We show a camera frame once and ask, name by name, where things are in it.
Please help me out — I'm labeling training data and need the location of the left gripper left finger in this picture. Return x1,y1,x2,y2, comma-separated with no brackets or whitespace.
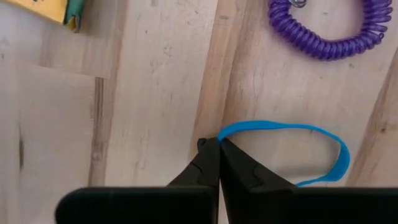
54,136,221,224

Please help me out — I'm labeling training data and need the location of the blue rubber band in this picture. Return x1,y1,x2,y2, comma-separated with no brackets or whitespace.
217,120,351,187

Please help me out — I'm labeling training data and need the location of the small yellow crayon box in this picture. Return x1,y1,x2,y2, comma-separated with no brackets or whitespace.
6,0,86,34

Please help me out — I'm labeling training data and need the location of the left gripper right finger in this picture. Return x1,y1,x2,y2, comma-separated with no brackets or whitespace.
219,138,398,224

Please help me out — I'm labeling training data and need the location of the purple coil wrist keychain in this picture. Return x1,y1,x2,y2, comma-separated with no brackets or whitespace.
267,0,393,62

